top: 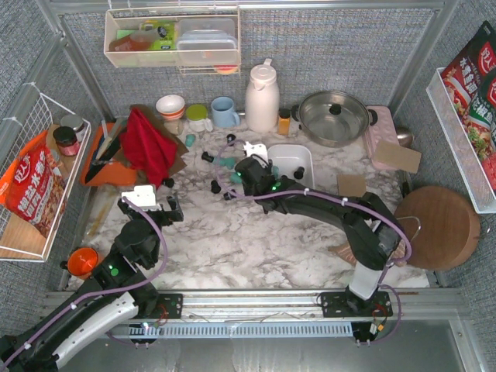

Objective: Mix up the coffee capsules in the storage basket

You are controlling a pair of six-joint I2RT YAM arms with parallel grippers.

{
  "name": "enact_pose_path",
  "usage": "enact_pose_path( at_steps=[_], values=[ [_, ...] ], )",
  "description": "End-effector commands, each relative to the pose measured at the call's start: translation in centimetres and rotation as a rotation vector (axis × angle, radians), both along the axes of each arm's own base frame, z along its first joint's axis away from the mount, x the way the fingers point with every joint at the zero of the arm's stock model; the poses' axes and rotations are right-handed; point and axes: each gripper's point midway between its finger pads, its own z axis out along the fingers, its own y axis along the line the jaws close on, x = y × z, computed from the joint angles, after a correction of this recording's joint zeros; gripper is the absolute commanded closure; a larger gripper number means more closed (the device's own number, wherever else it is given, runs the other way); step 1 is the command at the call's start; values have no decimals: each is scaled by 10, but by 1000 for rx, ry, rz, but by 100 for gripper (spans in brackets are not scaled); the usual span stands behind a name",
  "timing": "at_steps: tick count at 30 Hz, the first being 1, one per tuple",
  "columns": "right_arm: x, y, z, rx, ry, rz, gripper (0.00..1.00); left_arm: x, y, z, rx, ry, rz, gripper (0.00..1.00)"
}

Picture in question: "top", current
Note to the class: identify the pink egg tray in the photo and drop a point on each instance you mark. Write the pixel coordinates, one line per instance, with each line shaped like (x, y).
(382, 128)

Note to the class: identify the green lid glass jar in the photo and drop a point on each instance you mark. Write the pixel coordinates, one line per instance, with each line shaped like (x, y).
(198, 120)

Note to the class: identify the orange snack bag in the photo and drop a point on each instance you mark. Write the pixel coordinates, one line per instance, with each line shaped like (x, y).
(30, 188)

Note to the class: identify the steel pot with lid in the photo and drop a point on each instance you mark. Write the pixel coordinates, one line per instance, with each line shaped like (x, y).
(333, 118)

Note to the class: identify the white rectangular storage basket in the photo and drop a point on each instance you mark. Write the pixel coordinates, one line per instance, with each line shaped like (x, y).
(288, 157)

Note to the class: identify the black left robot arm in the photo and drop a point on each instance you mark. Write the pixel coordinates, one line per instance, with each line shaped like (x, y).
(116, 291)

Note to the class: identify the light blue mug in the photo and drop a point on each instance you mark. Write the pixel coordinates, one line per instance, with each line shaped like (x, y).
(224, 114)

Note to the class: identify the clear plastic food container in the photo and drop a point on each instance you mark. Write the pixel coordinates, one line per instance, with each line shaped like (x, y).
(206, 41)

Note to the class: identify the white right wall basket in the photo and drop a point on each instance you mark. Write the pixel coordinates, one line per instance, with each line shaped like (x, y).
(475, 180)

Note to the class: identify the white wall-mounted basket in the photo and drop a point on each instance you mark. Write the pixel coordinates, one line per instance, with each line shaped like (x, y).
(127, 46)

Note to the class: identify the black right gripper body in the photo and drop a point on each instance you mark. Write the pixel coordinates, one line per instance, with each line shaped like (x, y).
(251, 170)

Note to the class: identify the orange tray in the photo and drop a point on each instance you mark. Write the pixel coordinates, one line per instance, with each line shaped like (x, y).
(113, 172)

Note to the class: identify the striped pink knit cloth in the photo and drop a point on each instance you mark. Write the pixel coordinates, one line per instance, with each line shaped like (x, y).
(344, 252)

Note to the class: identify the brown cardboard on tray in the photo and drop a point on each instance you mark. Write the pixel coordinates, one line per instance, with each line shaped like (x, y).
(398, 157)

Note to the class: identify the orange spice bottle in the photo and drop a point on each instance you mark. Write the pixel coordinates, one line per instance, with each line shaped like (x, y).
(284, 121)

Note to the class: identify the red seasoning packet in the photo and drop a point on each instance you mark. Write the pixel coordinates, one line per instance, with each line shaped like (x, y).
(469, 80)

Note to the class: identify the silver lid jar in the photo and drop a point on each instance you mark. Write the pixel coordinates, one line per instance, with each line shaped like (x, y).
(75, 122)

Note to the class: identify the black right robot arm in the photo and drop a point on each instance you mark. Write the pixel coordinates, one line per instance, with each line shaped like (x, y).
(370, 228)

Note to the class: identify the white bowl with stripes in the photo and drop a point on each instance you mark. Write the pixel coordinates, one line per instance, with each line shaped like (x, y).
(171, 106)

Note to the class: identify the orange ball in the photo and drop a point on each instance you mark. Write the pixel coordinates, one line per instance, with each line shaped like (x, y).
(82, 262)

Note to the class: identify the brown cardboard square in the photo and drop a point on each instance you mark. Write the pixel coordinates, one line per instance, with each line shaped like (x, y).
(350, 185)

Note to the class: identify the white wire side basket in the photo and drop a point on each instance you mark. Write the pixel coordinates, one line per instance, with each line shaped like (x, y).
(20, 241)

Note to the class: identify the red lid jar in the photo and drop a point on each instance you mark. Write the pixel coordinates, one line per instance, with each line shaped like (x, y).
(66, 141)

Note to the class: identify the round wooden board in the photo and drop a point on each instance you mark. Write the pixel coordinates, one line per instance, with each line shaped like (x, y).
(442, 227)

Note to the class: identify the white thermos jug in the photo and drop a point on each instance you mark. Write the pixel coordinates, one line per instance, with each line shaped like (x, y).
(262, 99)

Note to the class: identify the red cloth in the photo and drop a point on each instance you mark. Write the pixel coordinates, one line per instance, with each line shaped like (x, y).
(146, 148)

